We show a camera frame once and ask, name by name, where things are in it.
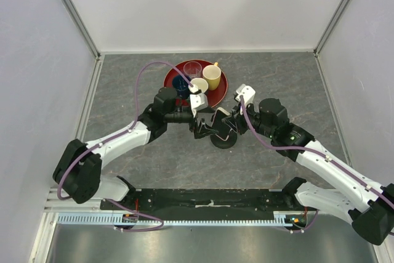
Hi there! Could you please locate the red round tray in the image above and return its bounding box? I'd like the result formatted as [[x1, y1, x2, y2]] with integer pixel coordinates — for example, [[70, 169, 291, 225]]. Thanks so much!
[[163, 59, 228, 107]]

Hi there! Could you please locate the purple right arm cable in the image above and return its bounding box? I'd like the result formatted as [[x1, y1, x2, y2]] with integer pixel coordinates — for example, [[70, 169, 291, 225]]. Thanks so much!
[[239, 95, 394, 235]]

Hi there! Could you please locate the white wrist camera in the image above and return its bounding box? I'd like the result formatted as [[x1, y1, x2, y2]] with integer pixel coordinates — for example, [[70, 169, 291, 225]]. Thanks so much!
[[234, 84, 256, 106], [189, 85, 209, 118]]

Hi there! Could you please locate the aluminium frame corner post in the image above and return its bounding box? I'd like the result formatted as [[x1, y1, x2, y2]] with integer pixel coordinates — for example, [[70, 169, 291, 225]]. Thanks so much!
[[313, 0, 351, 56]]

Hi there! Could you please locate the yellow mug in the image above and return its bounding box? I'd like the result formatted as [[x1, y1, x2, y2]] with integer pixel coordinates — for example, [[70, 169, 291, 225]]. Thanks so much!
[[203, 62, 222, 91]]

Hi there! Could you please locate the green mug cream inside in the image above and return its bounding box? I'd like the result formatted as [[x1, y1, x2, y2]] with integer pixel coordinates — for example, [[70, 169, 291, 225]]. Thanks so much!
[[191, 78, 209, 93]]

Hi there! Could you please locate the left aluminium frame post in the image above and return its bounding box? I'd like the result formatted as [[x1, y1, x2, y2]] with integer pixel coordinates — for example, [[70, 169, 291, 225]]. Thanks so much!
[[41, 0, 101, 56]]

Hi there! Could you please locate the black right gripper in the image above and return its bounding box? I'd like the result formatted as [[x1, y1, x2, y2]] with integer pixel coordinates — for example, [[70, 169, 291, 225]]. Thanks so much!
[[223, 100, 275, 139]]

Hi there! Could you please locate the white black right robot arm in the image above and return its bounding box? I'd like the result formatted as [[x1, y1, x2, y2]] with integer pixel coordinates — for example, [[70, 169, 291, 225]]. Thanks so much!
[[211, 98, 393, 245]]

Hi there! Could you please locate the black smartphone pink case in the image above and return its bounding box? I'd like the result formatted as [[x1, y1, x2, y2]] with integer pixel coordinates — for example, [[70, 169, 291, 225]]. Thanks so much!
[[210, 107, 237, 142]]

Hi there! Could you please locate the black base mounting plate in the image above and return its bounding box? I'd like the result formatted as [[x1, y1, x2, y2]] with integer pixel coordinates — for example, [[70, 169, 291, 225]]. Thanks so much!
[[119, 188, 304, 219]]

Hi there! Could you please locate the aluminium front frame rail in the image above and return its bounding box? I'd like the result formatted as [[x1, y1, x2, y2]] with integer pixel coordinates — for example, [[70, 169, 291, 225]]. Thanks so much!
[[42, 187, 104, 213]]

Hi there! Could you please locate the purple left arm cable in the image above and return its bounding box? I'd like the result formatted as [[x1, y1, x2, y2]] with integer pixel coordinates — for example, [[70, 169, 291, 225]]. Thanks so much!
[[57, 61, 198, 232]]

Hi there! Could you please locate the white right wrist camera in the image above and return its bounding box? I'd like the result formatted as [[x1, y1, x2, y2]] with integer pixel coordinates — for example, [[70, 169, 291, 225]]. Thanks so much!
[[234, 84, 256, 106]]

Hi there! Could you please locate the black phone stand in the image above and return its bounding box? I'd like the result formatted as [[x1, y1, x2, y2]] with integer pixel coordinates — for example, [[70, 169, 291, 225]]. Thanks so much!
[[210, 135, 238, 149]]

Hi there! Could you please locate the blue slotted cable duct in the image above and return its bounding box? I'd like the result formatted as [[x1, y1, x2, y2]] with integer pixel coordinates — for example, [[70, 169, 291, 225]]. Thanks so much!
[[57, 211, 303, 227]]

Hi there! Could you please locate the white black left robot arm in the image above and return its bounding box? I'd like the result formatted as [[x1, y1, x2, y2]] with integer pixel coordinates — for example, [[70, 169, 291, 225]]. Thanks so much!
[[52, 87, 216, 209]]

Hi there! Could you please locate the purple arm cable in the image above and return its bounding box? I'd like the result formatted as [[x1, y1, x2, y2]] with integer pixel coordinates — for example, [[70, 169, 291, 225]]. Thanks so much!
[[239, 95, 394, 235], [57, 61, 198, 232]]

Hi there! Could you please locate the clear drinking glass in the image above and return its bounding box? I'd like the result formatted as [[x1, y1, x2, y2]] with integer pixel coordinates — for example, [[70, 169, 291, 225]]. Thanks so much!
[[183, 60, 203, 79]]

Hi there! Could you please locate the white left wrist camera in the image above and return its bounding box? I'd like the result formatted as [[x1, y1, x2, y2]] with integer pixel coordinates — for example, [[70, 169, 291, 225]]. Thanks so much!
[[189, 85, 209, 118]]

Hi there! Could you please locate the dark blue mug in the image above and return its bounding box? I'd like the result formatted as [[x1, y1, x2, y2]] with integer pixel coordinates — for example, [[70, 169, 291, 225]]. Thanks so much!
[[172, 75, 190, 100]]

